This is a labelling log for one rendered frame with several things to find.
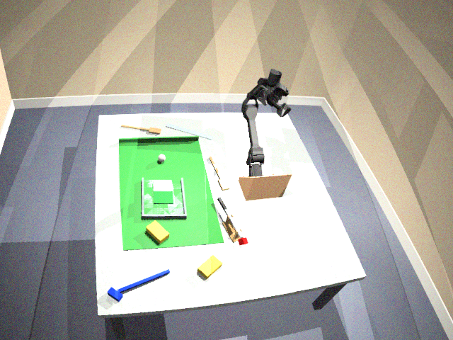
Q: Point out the green flat mat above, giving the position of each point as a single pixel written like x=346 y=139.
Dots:
x=183 y=160

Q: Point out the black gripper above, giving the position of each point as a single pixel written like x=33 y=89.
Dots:
x=264 y=96

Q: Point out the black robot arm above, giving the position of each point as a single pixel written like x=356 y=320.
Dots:
x=256 y=152

